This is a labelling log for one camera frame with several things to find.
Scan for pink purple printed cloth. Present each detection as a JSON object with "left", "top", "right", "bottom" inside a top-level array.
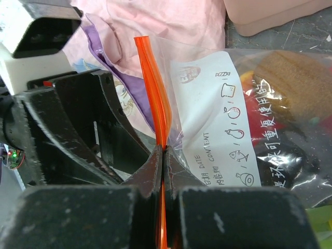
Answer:
[{"left": 64, "top": 1, "right": 226, "bottom": 136}]

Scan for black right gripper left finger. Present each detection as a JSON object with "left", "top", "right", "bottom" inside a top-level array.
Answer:
[{"left": 1, "top": 146, "right": 163, "bottom": 248}]

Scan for brown fake bread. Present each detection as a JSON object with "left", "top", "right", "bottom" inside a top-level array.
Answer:
[{"left": 254, "top": 50, "right": 331, "bottom": 129}]

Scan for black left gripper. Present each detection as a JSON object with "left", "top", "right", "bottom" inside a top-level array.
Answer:
[{"left": 1, "top": 70, "right": 150, "bottom": 185}]

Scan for green fake apple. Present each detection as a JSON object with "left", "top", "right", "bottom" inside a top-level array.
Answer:
[{"left": 306, "top": 205, "right": 332, "bottom": 249}]

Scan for dark purple fake eggplant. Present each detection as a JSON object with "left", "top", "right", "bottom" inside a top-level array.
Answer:
[{"left": 254, "top": 128, "right": 331, "bottom": 208}]

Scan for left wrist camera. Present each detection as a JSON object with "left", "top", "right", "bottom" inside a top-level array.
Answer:
[{"left": 1, "top": 1, "right": 82, "bottom": 95}]

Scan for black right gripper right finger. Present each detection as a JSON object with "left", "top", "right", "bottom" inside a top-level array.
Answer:
[{"left": 164, "top": 146, "right": 319, "bottom": 248}]

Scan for pink plastic tub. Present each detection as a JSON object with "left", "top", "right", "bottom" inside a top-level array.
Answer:
[{"left": 224, "top": 0, "right": 331, "bottom": 37}]

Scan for clear zip top bag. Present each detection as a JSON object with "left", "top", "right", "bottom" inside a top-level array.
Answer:
[{"left": 140, "top": 38, "right": 331, "bottom": 235}]

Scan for red fake pepper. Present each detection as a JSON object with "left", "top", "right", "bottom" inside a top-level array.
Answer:
[{"left": 240, "top": 71, "right": 284, "bottom": 146}]

